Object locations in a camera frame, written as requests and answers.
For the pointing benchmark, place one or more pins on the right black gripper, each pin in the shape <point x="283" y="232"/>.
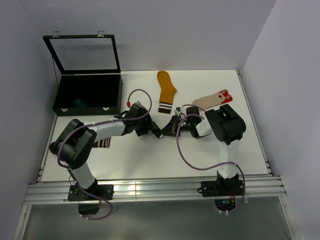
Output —
<point x="170" y="129"/>

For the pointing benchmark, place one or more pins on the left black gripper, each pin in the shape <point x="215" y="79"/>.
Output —
<point x="147" y="127"/>

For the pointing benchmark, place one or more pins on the black white striped ankle sock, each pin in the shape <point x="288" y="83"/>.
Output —
<point x="156" y="131"/>

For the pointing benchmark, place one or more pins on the beige red reindeer sock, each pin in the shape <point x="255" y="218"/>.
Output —
<point x="209" y="101"/>

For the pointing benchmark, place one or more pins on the teal sock with red heel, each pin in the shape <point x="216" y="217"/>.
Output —
<point x="78" y="103"/>

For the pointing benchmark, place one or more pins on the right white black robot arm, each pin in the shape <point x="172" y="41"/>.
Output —
<point x="228" y="128"/>

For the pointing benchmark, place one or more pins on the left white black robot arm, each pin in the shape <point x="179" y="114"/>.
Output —
<point x="75" y="143"/>

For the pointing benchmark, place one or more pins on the brown pink striped sock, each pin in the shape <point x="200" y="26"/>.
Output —
<point x="103" y="143"/>

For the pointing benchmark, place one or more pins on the mustard yellow striped sock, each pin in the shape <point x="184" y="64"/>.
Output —
<point x="167" y="92"/>

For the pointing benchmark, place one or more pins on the black glass-lid display box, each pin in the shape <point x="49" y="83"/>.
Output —
<point x="90" y="70"/>

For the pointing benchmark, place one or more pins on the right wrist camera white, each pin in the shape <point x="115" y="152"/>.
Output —
<point x="179" y="110"/>

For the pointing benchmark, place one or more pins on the aluminium mounting rail frame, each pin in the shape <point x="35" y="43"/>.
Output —
<point x="155" y="191"/>

